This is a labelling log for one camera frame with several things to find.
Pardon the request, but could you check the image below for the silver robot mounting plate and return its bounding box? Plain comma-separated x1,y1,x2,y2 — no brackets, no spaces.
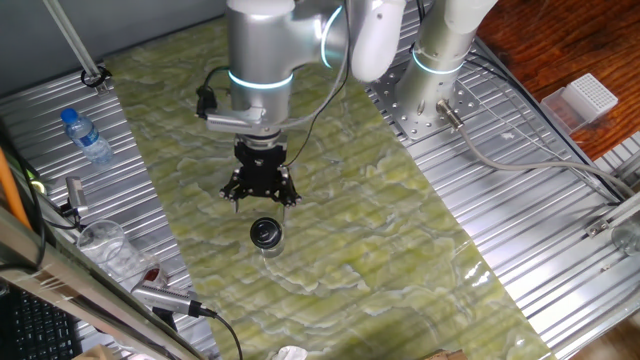
367,69,481,141

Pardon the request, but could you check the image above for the green marble pattern mat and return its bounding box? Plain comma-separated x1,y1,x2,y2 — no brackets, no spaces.
104,14,554,360

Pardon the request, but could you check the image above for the small clear glass jar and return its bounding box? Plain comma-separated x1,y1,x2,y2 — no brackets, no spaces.
257,234,287,259

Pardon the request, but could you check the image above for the crumpled white tissue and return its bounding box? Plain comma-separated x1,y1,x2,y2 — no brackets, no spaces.
272,345,309,360

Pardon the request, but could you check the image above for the glass with brown residue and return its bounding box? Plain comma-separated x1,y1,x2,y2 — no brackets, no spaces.
142,264,169,290

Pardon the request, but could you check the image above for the clear glass cup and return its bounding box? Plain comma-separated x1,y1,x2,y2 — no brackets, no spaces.
610,219,640,257

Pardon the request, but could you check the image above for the black keyboard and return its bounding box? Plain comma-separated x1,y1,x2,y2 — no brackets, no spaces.
0,287,84,360

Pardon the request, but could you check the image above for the aluminium rail with bracket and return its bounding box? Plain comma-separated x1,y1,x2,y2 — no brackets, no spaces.
584,192,640,239

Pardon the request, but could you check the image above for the silver depth camera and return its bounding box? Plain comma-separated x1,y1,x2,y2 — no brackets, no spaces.
130,282,204,319
64,175,90,214

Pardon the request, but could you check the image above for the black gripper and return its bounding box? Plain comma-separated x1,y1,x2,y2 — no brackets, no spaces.
218,135,303,224

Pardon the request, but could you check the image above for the orange cable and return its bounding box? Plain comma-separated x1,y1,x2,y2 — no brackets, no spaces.
0,147,32,231

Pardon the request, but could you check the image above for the black camera stand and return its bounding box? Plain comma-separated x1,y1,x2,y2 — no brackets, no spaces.
152,307,179,332

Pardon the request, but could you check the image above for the silver gripper-mounted camera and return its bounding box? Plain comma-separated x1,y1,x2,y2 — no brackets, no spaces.
204,107,266,135

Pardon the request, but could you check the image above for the clear plastic measuring cup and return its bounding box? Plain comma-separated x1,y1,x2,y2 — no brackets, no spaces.
77,219,146,286

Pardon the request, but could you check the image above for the water bottle with blue label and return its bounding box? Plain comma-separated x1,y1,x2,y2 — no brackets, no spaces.
59,107,115,166

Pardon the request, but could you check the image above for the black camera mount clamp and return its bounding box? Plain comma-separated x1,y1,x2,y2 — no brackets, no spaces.
58,200,84,221

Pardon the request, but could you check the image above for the aluminium pole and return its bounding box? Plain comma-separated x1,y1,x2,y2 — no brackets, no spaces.
42,0,109,96

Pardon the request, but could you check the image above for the white pipette tip box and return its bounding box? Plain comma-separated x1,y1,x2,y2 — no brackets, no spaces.
541,73,620,135

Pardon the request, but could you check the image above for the thick grey robot cable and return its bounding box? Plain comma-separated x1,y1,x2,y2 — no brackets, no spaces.
435,98,637,200

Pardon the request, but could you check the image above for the aluminium frame beam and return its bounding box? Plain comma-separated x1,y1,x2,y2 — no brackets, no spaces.
0,207,206,360

